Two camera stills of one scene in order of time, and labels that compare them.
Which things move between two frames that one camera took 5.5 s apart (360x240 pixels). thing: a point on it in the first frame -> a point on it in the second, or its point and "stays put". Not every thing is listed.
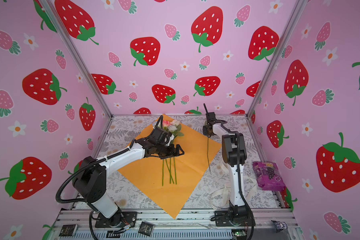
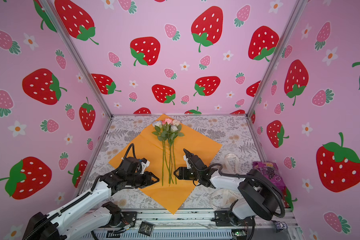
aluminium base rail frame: x=265 y=224 stays put
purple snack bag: x=268 y=176 stays put
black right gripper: x=205 y=130 -> x=182 y=173
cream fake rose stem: x=176 y=122 stays put
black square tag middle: x=146 y=228 stays put
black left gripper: x=171 y=152 -> x=148 y=180
